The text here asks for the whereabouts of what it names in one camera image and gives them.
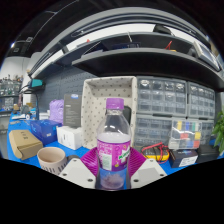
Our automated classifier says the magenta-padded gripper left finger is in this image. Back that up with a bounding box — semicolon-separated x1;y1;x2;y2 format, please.
59;146;100;190

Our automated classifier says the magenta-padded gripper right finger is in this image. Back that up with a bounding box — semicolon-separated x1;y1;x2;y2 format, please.
126;146;168;190

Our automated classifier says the clear bottle with purple cap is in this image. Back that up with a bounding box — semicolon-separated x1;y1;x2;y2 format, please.
96;97;132;192

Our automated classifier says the yellow multimeter with red leads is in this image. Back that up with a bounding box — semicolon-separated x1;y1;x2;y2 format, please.
140;142;170;164

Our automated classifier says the beige patterned mug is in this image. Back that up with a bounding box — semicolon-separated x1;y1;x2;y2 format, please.
36;146;69;176

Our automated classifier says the small black box white label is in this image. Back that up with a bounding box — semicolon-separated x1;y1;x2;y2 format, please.
168;148;199;169

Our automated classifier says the clear box with coloured parts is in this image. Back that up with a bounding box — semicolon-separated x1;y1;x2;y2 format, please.
168;119;203;150

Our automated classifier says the blue box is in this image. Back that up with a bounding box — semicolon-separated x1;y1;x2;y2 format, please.
29;119;63;145

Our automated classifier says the brown cardboard box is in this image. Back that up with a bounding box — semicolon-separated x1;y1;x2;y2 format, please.
8;129;44;161

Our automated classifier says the black rounded speaker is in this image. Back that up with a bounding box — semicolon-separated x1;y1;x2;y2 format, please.
121;105;133;126

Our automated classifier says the dark grey upright box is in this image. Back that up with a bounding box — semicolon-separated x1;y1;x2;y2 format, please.
63;93;83;129

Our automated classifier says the flat black box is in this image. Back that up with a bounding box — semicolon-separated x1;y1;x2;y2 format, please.
196;144;221;162

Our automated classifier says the purple plastic bag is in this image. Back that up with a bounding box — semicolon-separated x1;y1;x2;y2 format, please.
48;98;65;125

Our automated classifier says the white dotted storage bin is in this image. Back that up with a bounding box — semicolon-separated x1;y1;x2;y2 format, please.
80;76;139;150

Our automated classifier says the green potted plant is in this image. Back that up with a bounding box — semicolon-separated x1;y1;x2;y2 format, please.
211;109;224;156

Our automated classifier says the background storage shelf unit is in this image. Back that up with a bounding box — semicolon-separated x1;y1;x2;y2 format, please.
0;75;21;108

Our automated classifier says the black overhead shelf unit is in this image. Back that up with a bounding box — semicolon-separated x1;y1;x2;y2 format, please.
28;31;224;93

